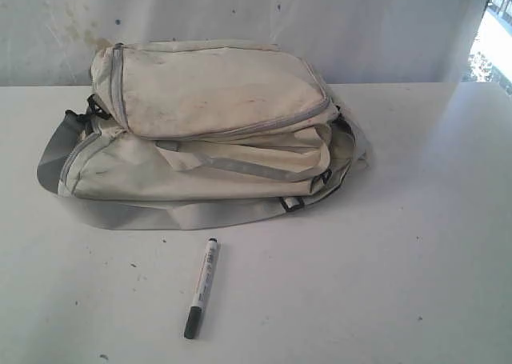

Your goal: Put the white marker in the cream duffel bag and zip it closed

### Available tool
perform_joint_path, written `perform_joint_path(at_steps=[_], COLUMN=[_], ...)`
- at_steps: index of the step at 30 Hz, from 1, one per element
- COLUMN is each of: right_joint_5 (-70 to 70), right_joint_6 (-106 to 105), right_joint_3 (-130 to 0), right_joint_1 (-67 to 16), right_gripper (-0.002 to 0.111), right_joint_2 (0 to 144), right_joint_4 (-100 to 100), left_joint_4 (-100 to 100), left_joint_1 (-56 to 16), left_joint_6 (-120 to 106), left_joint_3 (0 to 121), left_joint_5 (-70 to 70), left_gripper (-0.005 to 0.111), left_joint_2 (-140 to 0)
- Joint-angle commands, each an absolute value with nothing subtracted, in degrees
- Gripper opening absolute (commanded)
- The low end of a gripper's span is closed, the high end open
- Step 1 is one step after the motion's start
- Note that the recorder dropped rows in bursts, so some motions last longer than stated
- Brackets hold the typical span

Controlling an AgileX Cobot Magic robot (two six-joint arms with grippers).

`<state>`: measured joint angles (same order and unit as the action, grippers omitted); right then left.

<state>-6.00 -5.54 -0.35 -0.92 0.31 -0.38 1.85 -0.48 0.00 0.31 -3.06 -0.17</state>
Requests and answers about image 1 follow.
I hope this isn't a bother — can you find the white marker with black cap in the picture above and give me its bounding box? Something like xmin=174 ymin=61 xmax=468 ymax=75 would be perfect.
xmin=183 ymin=238 xmax=218 ymax=339

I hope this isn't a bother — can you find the white canvas duffel bag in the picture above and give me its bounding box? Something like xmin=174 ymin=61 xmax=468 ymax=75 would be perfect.
xmin=37 ymin=40 xmax=369 ymax=230

